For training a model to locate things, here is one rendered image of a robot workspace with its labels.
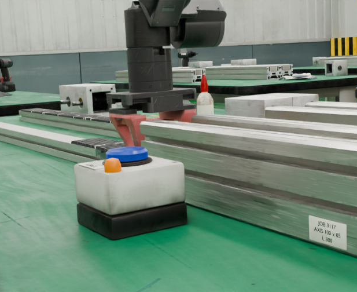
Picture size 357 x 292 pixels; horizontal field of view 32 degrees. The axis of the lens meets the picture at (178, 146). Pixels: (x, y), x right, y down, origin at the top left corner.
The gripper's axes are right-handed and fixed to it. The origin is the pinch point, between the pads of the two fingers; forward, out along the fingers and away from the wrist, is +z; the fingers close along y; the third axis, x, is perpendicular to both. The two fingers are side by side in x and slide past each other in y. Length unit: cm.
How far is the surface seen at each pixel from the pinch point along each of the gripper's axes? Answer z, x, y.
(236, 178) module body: -1.8, -24.7, -5.3
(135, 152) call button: -4.9, -20.1, -13.3
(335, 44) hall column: -15, 549, 601
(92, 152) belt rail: 0.3, 15.1, -2.4
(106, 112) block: 1, 87, 34
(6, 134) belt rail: 1, 61, -2
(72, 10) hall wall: -108, 1059, 432
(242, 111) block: -5.2, -1.2, 13.7
